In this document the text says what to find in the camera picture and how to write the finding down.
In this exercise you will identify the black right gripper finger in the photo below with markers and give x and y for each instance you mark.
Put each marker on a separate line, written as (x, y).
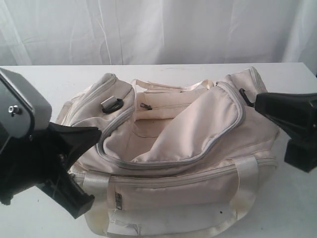
(296, 114)
(301, 155)

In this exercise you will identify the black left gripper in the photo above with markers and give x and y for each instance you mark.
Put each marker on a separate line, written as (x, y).
(41, 159)

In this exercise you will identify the cream fabric duffel bag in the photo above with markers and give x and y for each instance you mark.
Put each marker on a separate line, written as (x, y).
(172, 162)

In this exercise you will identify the white backdrop curtain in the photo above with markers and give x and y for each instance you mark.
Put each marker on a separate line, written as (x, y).
(69, 32)

